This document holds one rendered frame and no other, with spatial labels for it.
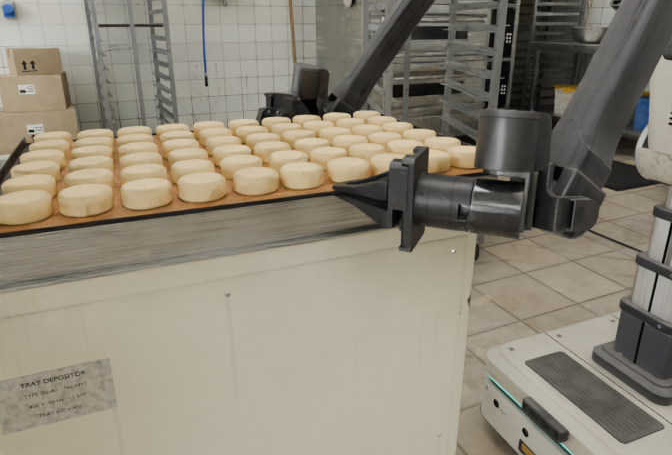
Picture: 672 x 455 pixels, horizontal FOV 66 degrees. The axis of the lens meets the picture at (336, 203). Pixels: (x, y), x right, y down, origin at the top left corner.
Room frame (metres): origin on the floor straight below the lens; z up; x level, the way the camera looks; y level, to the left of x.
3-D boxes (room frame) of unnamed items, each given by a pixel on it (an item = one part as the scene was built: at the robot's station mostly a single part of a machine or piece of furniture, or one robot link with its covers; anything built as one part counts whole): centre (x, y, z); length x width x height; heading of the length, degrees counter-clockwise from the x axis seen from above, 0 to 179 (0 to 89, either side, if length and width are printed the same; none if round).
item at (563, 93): (5.02, -2.37, 0.36); 0.47 x 0.39 x 0.26; 113
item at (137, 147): (0.69, 0.27, 0.91); 0.05 x 0.05 x 0.02
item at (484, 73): (2.50, -0.60, 0.87); 0.64 x 0.03 x 0.03; 6
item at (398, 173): (0.55, -0.04, 0.91); 0.09 x 0.07 x 0.07; 67
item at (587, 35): (5.01, -2.35, 0.95); 0.39 x 0.39 x 0.14
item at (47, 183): (0.53, 0.33, 0.91); 0.05 x 0.05 x 0.02
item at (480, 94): (2.50, -0.60, 0.78); 0.64 x 0.03 x 0.03; 6
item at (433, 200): (0.52, -0.11, 0.90); 0.07 x 0.07 x 0.10; 67
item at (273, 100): (1.01, 0.10, 0.90); 0.07 x 0.07 x 0.10; 67
